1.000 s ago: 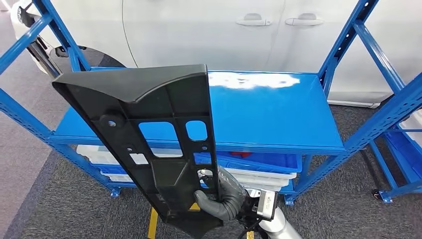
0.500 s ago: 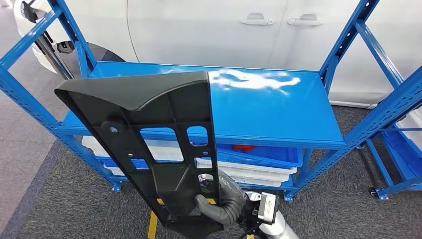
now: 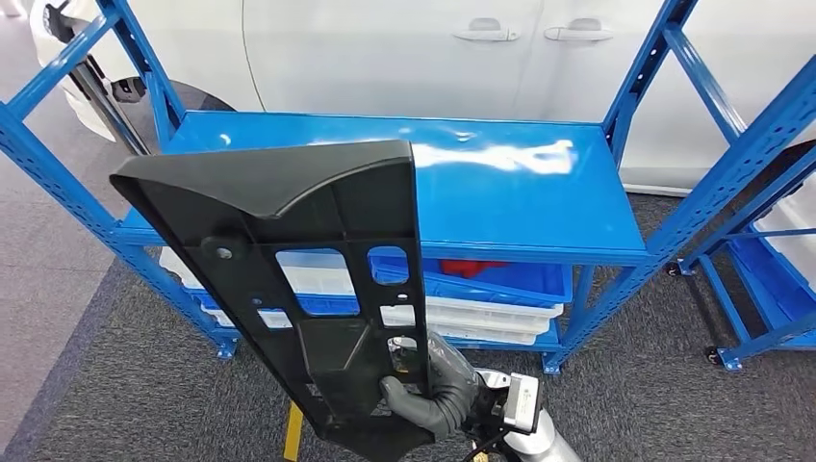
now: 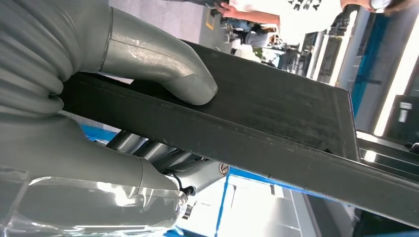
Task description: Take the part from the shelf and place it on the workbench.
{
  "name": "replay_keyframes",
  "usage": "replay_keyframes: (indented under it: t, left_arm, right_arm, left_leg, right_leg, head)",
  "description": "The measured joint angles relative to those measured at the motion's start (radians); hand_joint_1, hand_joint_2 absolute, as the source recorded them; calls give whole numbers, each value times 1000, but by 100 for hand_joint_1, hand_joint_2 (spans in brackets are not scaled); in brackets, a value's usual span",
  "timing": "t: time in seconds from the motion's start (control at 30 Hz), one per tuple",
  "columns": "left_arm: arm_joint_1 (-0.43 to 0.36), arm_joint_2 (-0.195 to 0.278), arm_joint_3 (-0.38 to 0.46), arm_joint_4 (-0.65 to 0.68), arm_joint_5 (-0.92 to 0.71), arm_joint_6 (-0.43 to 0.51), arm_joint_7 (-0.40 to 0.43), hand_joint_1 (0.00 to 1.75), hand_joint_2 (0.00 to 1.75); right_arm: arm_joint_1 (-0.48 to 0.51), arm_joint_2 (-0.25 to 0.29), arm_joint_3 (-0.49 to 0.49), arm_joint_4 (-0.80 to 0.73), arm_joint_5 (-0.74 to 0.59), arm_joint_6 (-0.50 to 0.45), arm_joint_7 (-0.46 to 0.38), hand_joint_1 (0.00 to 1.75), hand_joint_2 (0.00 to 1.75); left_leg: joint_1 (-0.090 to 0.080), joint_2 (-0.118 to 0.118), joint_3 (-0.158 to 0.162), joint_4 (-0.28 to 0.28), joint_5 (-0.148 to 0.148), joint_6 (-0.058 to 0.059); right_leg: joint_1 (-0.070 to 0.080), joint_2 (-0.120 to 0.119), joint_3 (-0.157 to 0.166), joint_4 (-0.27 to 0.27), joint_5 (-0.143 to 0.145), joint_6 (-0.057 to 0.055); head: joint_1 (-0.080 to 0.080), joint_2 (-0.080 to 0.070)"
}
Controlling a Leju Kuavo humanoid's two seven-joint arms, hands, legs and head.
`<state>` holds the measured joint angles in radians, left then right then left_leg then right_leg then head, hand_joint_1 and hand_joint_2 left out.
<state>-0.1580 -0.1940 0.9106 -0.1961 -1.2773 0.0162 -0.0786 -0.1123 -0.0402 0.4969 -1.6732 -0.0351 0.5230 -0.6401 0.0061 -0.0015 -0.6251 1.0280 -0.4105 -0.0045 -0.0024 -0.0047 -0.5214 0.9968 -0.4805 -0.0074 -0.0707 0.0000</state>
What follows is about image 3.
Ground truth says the grey metal pole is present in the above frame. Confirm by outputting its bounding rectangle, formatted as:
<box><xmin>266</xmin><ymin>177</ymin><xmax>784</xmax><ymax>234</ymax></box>
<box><xmin>68</xmin><ymin>57</ymin><xmax>152</xmax><ymax>156</ymax></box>

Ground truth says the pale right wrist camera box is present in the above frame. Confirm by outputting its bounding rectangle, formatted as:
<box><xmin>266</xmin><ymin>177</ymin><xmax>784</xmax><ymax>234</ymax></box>
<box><xmin>468</xmin><ymin>368</ymin><xmax>545</xmax><ymax>448</ymax></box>

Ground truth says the yellow floor tape square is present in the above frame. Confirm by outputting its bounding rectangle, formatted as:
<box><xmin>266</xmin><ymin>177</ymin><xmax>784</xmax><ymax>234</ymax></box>
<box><xmin>283</xmin><ymin>401</ymin><xmax>304</xmax><ymax>462</ymax></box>

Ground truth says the white car door handle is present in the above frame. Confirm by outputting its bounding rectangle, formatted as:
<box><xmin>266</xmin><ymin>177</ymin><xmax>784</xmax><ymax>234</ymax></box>
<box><xmin>453</xmin><ymin>17</ymin><xmax>521</xmax><ymax>43</ymax></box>
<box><xmin>543</xmin><ymin>17</ymin><xmax>615</xmax><ymax>43</ymax></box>

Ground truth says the black car wheel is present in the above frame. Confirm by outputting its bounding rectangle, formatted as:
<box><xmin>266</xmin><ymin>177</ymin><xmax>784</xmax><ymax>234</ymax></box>
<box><xmin>108</xmin><ymin>79</ymin><xmax>237</xmax><ymax>154</ymax></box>

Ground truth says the blue metal shelf rack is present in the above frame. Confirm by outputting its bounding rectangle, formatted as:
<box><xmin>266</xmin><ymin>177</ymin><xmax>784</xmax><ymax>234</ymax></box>
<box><xmin>0</xmin><ymin>0</ymin><xmax>816</xmax><ymax>377</ymax></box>
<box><xmin>666</xmin><ymin>140</ymin><xmax>816</xmax><ymax>372</ymax></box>

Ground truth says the black plastic panel part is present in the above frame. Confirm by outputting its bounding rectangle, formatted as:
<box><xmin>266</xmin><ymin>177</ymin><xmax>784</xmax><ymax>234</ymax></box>
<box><xmin>109</xmin><ymin>140</ymin><xmax>435</xmax><ymax>462</ymax></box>

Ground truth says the blue plastic tray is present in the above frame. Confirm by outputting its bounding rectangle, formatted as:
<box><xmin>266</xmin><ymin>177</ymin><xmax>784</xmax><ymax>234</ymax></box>
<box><xmin>368</xmin><ymin>246</ymin><xmax>574</xmax><ymax>306</ymax></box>
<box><xmin>191</xmin><ymin>290</ymin><xmax>362</xmax><ymax>319</ymax></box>

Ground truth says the red plastic part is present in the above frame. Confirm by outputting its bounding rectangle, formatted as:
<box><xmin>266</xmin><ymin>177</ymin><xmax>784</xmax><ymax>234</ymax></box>
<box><xmin>440</xmin><ymin>259</ymin><xmax>509</xmax><ymax>280</ymax></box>

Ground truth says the white car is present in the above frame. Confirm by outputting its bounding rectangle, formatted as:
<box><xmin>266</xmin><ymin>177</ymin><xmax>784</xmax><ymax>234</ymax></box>
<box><xmin>28</xmin><ymin>0</ymin><xmax>816</xmax><ymax>193</ymax></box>

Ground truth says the black camera cable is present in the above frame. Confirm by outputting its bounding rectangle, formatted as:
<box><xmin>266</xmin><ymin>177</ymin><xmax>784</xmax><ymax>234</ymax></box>
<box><xmin>460</xmin><ymin>428</ymin><xmax>511</xmax><ymax>462</ymax></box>

